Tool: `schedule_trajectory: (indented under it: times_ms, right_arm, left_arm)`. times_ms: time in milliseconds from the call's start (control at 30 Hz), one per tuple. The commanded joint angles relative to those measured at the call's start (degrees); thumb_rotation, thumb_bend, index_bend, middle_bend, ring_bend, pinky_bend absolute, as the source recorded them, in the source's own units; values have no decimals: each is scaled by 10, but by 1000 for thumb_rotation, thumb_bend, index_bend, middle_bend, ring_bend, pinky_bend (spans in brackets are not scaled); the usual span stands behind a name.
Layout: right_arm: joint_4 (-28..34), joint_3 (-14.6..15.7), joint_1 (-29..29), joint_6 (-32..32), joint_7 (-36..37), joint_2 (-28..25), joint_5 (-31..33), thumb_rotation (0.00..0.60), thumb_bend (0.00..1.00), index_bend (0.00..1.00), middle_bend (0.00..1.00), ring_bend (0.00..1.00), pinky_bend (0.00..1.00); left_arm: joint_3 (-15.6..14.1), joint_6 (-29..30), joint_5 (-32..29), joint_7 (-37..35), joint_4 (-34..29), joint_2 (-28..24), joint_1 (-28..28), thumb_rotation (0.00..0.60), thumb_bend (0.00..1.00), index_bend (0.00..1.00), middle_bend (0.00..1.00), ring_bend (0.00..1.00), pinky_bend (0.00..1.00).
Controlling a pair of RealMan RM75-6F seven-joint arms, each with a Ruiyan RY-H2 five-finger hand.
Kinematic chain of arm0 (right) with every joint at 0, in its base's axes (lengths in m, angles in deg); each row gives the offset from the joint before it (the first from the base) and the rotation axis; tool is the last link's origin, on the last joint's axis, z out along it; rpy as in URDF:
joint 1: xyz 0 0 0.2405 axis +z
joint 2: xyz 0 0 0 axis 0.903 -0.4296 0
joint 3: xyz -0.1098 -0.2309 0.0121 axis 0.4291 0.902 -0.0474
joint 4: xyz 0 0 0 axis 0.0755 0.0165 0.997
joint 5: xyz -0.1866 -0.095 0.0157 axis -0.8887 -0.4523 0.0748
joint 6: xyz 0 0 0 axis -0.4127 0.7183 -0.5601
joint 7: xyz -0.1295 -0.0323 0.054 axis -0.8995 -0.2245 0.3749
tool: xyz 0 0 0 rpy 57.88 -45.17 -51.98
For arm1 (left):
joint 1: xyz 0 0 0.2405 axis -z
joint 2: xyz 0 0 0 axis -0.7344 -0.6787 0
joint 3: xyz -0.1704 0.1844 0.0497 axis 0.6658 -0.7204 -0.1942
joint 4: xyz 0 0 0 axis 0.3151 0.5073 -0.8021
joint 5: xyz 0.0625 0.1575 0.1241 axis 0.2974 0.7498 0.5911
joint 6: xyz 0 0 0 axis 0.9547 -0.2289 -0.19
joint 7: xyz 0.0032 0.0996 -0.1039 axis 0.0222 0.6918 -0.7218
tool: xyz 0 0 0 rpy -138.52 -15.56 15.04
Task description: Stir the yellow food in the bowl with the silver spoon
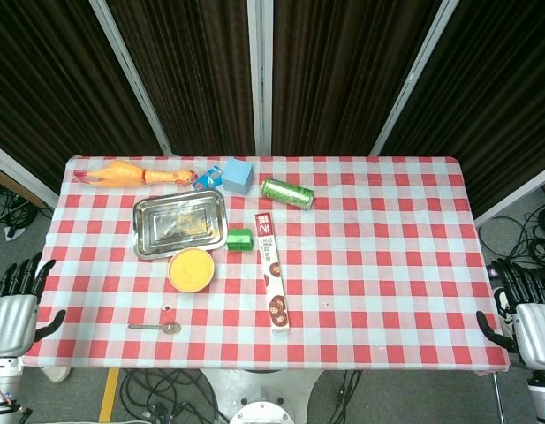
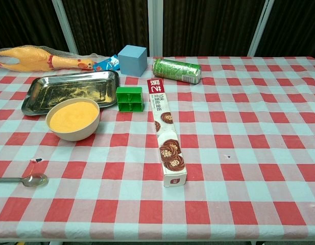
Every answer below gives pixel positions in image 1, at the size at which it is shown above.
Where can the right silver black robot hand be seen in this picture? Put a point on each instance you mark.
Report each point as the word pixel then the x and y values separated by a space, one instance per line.
pixel 537 331

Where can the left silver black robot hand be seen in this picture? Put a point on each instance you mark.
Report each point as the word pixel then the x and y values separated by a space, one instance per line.
pixel 11 322

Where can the small metal spoon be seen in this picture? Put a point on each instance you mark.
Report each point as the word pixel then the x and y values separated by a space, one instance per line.
pixel 170 327

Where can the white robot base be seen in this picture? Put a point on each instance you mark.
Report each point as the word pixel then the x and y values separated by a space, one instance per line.
pixel 263 393

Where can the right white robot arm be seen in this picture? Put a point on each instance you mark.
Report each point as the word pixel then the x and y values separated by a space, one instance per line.
pixel 541 397

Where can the yellow bowl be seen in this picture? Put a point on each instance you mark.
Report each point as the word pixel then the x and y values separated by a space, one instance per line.
pixel 172 282

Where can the black white sneaker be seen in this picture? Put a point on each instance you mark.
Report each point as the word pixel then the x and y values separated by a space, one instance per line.
pixel 507 307

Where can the beige shoe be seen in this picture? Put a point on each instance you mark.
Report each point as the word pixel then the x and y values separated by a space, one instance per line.
pixel 55 374

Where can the black power strip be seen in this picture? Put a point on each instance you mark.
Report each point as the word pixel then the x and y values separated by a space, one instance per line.
pixel 495 271

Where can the yellow floor tape strip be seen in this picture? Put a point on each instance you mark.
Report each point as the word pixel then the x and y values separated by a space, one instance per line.
pixel 109 393

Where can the rectangular stainless steel tray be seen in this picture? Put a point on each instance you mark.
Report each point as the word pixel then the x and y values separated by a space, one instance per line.
pixel 144 238

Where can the red white checkered tablecloth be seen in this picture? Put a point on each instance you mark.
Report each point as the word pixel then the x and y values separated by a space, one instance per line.
pixel 378 265

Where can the yellow rubber chicken toy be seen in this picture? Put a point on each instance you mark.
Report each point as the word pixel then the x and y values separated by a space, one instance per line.
pixel 122 174

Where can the dark brown curtain panel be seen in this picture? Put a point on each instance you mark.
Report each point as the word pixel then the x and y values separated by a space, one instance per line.
pixel 47 79
pixel 192 75
pixel 338 75
pixel 493 97

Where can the green toy block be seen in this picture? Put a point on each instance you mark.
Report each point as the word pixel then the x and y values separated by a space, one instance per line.
pixel 239 240

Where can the small blue carton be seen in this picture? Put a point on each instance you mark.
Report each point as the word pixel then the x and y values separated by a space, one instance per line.
pixel 208 179

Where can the long red white box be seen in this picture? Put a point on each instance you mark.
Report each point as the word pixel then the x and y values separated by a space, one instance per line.
pixel 272 274

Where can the light blue cube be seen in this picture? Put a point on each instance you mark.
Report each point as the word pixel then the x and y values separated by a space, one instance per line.
pixel 236 176

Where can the green drink can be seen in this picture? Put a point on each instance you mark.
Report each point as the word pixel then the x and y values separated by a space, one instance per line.
pixel 287 194

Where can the white partition frame post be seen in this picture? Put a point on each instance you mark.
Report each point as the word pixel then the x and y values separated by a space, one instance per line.
pixel 259 79
pixel 413 79
pixel 20 172
pixel 130 79
pixel 515 196

